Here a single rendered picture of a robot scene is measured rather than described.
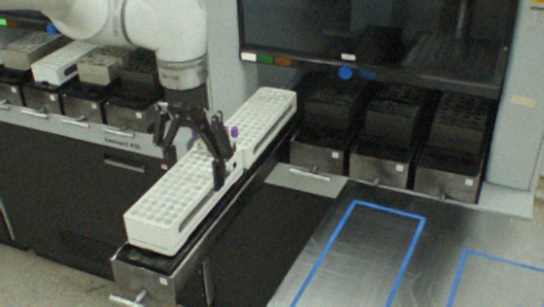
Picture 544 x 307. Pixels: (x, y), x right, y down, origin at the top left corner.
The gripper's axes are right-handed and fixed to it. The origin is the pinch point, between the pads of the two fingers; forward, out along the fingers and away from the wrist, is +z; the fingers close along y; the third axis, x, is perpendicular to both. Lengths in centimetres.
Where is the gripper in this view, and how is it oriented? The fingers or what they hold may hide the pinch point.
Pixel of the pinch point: (195, 173)
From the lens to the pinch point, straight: 118.4
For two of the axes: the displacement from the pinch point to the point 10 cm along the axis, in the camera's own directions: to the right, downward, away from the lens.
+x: 4.1, -5.1, 7.6
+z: 0.4, 8.4, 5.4
